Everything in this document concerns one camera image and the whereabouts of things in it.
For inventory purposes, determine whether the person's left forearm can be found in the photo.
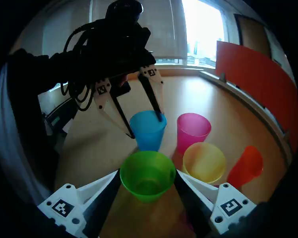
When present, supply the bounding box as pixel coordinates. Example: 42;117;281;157
7;48;90;95

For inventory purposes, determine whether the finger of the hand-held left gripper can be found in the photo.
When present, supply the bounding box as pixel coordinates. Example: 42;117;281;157
94;77;135;139
138;64;165;123

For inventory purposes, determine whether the yellow plastic cup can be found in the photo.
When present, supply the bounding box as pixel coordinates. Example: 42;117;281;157
182;142;226;184

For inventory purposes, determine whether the blue plastic cup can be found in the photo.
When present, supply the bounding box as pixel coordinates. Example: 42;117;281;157
129;110;167;152

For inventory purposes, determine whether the red desk screen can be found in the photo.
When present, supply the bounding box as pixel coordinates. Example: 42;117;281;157
198;40;298;155

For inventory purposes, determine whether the pink plastic cup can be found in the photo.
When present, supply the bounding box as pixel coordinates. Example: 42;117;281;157
176;113;212;155

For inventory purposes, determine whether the black cable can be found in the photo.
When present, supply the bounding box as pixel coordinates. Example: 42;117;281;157
60;21;107;112

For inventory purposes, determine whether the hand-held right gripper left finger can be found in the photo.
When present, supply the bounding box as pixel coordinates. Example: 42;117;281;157
37;169;122;238

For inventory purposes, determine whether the person's body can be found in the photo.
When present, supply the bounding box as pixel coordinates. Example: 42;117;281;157
0;62;63;206

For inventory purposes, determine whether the green plastic cup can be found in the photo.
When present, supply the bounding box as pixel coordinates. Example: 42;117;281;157
120;150;176;204

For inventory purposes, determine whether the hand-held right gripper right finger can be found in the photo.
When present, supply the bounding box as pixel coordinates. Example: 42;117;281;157
174;170;258;238

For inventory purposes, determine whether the orange plastic cup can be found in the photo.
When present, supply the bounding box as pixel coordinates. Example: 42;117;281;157
227;145;264;190

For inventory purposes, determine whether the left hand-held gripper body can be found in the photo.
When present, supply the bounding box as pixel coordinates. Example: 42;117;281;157
83;0;157;98

